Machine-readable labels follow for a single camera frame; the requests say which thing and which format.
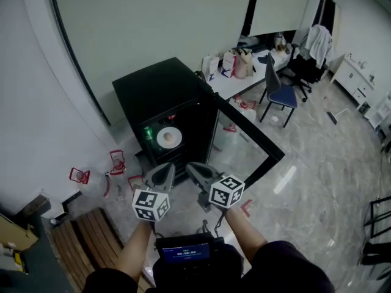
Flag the black window frame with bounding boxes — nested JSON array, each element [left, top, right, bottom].
[[47, 0, 315, 126]]

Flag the cardboard box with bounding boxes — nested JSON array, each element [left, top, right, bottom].
[[0, 213, 39, 251]]

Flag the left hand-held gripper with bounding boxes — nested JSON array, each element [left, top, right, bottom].
[[131, 162, 177, 223]]

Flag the yellow and black tool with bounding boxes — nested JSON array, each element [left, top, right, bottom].
[[13, 251, 30, 275]]

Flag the person's dark shirt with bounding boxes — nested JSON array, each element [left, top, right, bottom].
[[82, 239, 335, 293]]

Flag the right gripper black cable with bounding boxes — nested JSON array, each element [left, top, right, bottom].
[[213, 208, 228, 238]]

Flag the black mini fridge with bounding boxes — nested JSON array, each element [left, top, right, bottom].
[[111, 56, 285, 192]]

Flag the white-handled floor squeegee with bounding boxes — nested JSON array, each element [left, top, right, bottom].
[[326, 107, 349, 126]]

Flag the dark brown block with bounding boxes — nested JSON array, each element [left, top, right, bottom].
[[24, 194, 51, 217]]

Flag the office desk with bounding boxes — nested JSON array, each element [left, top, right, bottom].
[[210, 47, 299, 101]]

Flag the narrow white roller blind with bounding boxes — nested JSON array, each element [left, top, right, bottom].
[[250, 0, 314, 37]]

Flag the white low cabinet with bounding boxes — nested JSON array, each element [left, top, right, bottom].
[[330, 53, 375, 107]]

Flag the black office chair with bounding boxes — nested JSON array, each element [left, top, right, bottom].
[[279, 42, 326, 104]]

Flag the wooden slat platform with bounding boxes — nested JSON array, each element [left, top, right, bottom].
[[49, 207, 154, 293]]

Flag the white paper bag blue print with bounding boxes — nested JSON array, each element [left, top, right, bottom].
[[202, 54, 221, 83]]

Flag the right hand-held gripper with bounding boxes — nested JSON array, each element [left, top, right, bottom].
[[186, 162, 246, 214]]

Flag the white coat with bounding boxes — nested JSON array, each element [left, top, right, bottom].
[[305, 24, 335, 70]]

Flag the grey chair with blue seat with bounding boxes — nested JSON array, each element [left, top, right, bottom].
[[259, 51, 298, 129]]

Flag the black chest-mounted display unit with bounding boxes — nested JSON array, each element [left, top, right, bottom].
[[152, 220, 245, 289]]

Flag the white paper bag red print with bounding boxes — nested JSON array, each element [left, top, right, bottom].
[[221, 51, 238, 79]]

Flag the white round plate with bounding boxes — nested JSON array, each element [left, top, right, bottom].
[[156, 126, 183, 149]]

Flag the black leaning panels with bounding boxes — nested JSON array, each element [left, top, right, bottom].
[[311, 0, 337, 34]]

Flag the small brown white bag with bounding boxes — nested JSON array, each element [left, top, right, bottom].
[[274, 32, 288, 55]]

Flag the beige tote bag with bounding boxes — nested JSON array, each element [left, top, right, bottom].
[[234, 48, 256, 80]]

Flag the clear plastic bag red handles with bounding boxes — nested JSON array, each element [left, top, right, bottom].
[[233, 94, 258, 122], [128, 175, 145, 192], [217, 123, 243, 153], [109, 150, 126, 176], [69, 167, 111, 198]]

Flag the person's left forearm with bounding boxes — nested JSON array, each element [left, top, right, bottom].
[[115, 220, 153, 283]]

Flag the wide white roller blind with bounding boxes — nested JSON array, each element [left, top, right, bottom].
[[51, 0, 255, 125]]

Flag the black metal frame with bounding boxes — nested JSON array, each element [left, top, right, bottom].
[[363, 195, 391, 241]]

